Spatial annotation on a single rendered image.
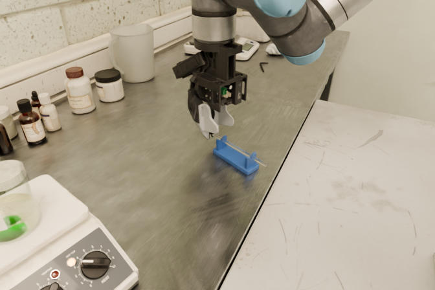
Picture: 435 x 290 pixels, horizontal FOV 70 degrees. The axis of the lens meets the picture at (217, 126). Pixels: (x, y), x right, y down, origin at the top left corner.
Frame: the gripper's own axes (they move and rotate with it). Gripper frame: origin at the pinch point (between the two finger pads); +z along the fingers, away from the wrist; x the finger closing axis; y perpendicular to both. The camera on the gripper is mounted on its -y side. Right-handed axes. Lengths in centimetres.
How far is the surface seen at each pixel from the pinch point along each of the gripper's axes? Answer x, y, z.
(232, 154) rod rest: 0.3, 7.1, 2.4
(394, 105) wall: 121, 2, 36
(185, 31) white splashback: 47, -68, 0
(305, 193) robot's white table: 2.5, 23.0, 3.4
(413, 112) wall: 124, 10, 38
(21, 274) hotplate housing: -38.3, 12.0, -3.3
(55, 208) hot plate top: -32.3, 6.9, -5.3
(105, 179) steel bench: -21.5, -4.4, 3.4
